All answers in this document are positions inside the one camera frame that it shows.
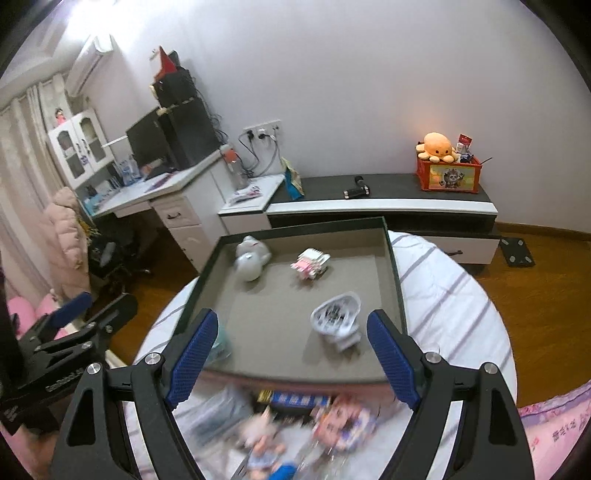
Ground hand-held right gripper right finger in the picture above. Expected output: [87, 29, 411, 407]
[367, 308, 541, 480]

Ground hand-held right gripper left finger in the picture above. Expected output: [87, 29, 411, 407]
[50, 308, 220, 480]

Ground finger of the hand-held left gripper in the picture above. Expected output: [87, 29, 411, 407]
[21, 292, 93, 344]
[32, 294, 139, 370]

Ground teal plastic jar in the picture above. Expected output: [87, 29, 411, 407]
[205, 318, 232, 365]

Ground clear plastic box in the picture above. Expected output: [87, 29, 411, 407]
[185, 385, 254, 444]

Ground colourful cartoon packet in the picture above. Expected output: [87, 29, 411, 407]
[314, 394, 377, 453]

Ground pink box with dark rim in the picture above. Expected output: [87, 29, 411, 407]
[178, 217, 409, 384]

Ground blue yellow small box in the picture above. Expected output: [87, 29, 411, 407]
[256, 390, 331, 409]

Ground pink cushion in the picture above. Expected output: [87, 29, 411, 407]
[7, 295, 56, 340]

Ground black office chair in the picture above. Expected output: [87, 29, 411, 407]
[88, 231, 148, 282]

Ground pink puffer jacket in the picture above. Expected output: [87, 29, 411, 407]
[39, 187, 93, 301]

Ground white cup-shaped figurine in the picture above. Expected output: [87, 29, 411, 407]
[310, 292, 362, 354]

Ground white teapot toy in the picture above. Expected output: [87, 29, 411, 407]
[235, 235, 272, 282]

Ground white desk with drawers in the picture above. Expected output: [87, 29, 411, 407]
[90, 152, 225, 273]

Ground pink white small packet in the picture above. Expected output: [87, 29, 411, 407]
[291, 248, 331, 280]

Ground light curtain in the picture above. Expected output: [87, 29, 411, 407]
[0, 74, 75, 296]

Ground small white cabinet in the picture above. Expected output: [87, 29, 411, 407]
[218, 174, 284, 236]

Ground white glass-door cabinet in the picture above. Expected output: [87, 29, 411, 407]
[47, 111, 116, 190]

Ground black floor scale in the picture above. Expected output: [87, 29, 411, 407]
[501, 236, 536, 267]

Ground black white low cabinet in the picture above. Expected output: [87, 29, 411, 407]
[267, 173, 502, 278]

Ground black massage gun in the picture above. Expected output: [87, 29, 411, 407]
[342, 175, 371, 200]

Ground magazine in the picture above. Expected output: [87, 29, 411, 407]
[229, 185, 264, 204]

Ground pink printed blanket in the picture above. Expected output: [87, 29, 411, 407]
[517, 378, 591, 480]

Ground black monitor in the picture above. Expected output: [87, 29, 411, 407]
[126, 110, 169, 169]

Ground red storage crate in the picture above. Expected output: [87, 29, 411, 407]
[416, 154, 481, 192]

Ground orange-capped water bottle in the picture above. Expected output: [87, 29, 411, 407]
[221, 147, 243, 190]

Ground black computer tower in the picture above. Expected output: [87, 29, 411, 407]
[157, 97, 220, 169]

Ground blue yellow bag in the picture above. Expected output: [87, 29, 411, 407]
[281, 157, 305, 200]

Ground orange octopus plush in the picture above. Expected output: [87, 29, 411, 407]
[414, 132, 460, 163]

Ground black box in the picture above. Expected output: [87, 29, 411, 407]
[152, 68, 195, 108]

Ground white air conditioner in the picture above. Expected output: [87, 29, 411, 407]
[65, 36, 115, 95]

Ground red pointed object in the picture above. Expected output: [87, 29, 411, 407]
[157, 46, 178, 77]

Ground black power cables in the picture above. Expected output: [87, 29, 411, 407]
[238, 131, 280, 178]

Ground wall power outlet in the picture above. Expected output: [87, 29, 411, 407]
[242, 119, 281, 141]

